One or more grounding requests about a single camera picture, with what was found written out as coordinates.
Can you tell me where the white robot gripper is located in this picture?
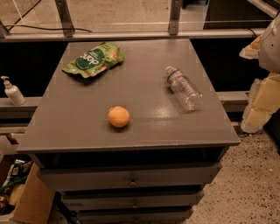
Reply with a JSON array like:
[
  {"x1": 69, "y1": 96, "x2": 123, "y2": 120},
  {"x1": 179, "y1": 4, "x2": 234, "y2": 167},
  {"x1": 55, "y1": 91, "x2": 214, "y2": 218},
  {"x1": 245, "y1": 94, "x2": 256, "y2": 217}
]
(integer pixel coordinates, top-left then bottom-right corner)
[{"x1": 239, "y1": 17, "x2": 280, "y2": 133}]

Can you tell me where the clear plastic water bottle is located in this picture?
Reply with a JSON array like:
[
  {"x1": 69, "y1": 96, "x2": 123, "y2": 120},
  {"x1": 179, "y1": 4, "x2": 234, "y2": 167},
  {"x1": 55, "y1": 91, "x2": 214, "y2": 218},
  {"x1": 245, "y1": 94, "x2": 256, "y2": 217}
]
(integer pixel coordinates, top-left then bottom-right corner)
[{"x1": 165, "y1": 66, "x2": 202, "y2": 112}]

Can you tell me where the white pump dispenser bottle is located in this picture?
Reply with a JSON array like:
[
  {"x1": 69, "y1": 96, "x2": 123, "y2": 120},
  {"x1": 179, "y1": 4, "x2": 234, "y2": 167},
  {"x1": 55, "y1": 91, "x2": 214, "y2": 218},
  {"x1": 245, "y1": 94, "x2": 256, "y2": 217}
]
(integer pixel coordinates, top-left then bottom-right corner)
[{"x1": 1, "y1": 76, "x2": 25, "y2": 106}]

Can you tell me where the grey drawer cabinet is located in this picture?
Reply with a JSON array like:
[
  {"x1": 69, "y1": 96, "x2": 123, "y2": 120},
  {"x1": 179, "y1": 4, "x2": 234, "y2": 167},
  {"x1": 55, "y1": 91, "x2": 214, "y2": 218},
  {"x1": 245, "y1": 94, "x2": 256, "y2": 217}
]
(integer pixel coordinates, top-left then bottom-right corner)
[{"x1": 19, "y1": 39, "x2": 239, "y2": 224}]

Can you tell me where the orange fruit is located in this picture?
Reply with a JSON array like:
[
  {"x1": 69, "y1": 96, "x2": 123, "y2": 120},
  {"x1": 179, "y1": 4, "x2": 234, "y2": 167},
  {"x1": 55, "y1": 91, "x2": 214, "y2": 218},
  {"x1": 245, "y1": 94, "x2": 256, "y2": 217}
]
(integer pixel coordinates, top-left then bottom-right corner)
[{"x1": 108, "y1": 106, "x2": 130, "y2": 128}]

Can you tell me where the green snack bag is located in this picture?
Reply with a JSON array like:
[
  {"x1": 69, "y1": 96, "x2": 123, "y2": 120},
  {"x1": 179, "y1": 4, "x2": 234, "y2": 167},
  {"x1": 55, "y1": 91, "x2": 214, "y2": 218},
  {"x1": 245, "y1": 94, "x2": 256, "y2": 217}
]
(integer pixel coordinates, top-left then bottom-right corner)
[{"x1": 62, "y1": 42, "x2": 124, "y2": 78}]

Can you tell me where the brown cardboard box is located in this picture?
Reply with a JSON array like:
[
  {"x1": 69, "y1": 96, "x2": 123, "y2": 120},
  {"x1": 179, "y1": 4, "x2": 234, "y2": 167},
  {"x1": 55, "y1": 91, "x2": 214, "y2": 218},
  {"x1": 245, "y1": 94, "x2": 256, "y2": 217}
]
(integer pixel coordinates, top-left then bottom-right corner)
[{"x1": 0, "y1": 156, "x2": 54, "y2": 224}]

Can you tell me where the metal frame rail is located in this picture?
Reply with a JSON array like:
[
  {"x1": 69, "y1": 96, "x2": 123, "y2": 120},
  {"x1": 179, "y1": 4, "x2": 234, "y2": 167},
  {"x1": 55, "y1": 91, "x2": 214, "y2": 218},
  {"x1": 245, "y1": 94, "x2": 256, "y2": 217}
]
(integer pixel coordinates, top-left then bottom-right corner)
[{"x1": 0, "y1": 0, "x2": 279, "y2": 42}]

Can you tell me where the black cable on floor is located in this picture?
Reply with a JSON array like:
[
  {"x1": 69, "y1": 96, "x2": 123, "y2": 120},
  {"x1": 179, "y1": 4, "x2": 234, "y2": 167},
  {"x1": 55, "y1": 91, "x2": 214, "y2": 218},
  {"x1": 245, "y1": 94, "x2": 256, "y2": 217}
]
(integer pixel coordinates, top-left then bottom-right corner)
[{"x1": 3, "y1": 24, "x2": 93, "y2": 33}]

